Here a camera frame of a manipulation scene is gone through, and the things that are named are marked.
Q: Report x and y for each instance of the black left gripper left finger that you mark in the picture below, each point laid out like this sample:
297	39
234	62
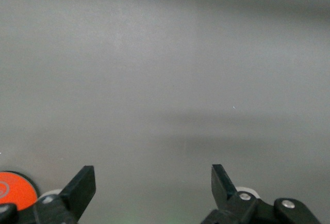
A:
77	190

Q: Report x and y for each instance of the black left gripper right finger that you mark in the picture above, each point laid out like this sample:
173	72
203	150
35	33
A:
224	190

